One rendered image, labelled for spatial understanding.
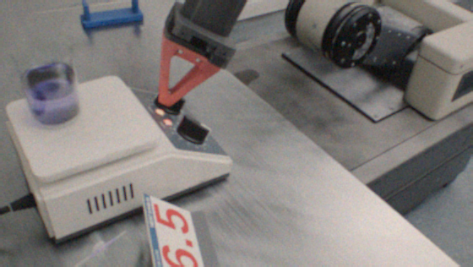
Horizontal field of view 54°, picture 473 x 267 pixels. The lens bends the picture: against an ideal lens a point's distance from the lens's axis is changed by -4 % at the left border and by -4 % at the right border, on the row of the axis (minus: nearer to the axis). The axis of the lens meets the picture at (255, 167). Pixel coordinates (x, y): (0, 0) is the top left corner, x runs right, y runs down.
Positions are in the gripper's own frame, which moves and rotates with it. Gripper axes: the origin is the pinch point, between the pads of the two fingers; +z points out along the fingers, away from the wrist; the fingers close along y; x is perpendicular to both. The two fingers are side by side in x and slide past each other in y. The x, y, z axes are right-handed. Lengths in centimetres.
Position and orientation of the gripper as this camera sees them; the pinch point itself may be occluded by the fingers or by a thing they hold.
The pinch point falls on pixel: (166, 95)
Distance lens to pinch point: 54.3
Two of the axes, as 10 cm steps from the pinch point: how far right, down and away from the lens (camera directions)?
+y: 1.7, 5.0, -8.5
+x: 8.5, 3.6, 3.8
